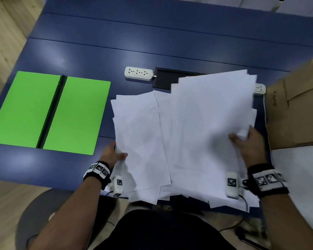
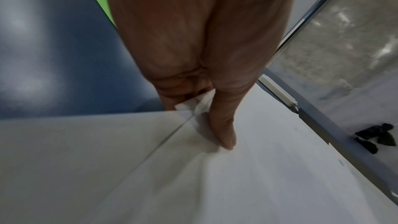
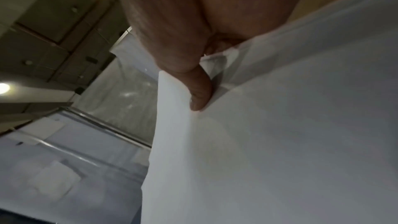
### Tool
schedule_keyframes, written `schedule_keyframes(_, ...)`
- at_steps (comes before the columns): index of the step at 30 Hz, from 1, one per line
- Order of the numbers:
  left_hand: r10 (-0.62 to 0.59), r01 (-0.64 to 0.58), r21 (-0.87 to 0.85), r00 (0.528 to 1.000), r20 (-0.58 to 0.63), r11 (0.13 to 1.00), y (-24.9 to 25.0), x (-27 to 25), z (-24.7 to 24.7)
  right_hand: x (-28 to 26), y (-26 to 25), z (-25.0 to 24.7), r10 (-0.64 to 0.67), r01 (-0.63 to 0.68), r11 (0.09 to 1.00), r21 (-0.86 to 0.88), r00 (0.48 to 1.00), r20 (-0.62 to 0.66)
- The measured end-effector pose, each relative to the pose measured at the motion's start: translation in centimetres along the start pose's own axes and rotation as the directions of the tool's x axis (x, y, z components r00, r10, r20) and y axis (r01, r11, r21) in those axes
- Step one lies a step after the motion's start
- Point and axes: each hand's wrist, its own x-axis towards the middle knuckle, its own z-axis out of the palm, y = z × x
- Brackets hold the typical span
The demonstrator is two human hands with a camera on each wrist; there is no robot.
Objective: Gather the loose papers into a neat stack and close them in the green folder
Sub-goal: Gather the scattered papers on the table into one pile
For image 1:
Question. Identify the person's left hand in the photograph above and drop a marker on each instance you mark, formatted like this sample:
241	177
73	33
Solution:
110	156

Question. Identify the person's right hand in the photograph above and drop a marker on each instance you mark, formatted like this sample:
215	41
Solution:
253	148

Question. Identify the pile of white papers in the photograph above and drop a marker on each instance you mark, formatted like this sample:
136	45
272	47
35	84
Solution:
198	122

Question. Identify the green folder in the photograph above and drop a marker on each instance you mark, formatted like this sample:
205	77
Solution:
21	109

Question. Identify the person's right forearm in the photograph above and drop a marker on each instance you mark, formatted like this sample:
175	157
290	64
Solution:
289	223

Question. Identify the person's left forearm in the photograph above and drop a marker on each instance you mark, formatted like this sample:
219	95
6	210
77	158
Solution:
67	218

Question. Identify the person's black clothing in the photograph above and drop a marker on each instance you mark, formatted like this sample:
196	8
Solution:
159	231

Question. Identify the brown cardboard box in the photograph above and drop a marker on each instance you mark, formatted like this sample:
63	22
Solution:
294	117

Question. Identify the white power strip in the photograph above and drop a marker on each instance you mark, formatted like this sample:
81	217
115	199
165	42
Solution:
138	73
260	89

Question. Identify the black stand leg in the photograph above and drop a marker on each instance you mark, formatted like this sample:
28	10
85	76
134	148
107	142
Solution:
250	239

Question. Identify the grey round stool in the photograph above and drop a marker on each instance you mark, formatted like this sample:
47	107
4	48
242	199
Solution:
34	218

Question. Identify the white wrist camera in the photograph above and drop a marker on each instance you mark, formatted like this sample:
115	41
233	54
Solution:
118	183
232	183

